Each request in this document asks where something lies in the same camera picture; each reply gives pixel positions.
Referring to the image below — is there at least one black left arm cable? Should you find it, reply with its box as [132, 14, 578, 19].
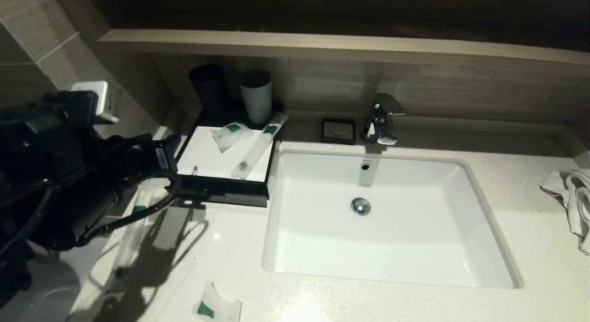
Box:
[76, 172, 183, 248]

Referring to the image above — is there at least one grey rounded bathroom fixture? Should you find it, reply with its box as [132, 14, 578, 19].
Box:
[0, 262, 81, 322]

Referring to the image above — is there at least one black plastic cup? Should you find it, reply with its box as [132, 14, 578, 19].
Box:
[189, 65, 227, 124]

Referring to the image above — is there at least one white towel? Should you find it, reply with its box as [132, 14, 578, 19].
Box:
[539, 169, 590, 256]

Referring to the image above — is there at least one long clear toothbrush packet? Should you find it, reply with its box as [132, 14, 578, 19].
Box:
[231, 112, 290, 180]
[111, 181, 159, 290]

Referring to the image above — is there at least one small clear packet green label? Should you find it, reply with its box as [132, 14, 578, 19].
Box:
[211, 122, 255, 154]
[193, 280, 242, 322]

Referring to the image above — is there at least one white ceramic sink basin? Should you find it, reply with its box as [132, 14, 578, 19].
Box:
[262, 149, 523, 288]

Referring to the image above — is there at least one grey cup with dark rim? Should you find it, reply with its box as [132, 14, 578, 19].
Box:
[238, 70, 272, 125]

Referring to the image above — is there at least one black amenity box with drawer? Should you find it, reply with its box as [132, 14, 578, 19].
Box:
[173, 103, 285, 208]

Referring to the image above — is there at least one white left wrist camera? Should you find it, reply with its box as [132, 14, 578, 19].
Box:
[71, 81, 119, 124]

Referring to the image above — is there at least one chrome faucet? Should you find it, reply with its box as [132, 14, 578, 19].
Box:
[360, 93, 407, 146]

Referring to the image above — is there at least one light wooden shelf ledge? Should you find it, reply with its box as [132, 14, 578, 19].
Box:
[97, 29, 590, 66]

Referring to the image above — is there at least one black square soap dish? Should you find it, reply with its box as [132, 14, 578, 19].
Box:
[321, 118, 356, 145]

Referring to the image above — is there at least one chrome drain stopper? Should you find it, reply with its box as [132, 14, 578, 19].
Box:
[350, 197, 371, 216]

